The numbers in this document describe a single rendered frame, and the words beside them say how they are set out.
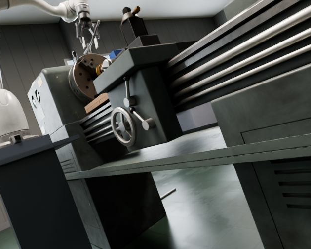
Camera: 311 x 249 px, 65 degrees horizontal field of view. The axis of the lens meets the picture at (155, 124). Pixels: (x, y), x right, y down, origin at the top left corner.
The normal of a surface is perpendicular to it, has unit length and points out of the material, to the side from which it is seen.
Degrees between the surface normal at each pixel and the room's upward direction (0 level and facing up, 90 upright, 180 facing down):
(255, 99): 90
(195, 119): 90
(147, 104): 90
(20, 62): 90
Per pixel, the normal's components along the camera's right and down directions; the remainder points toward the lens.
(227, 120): -0.74, 0.29
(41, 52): 0.56, -0.20
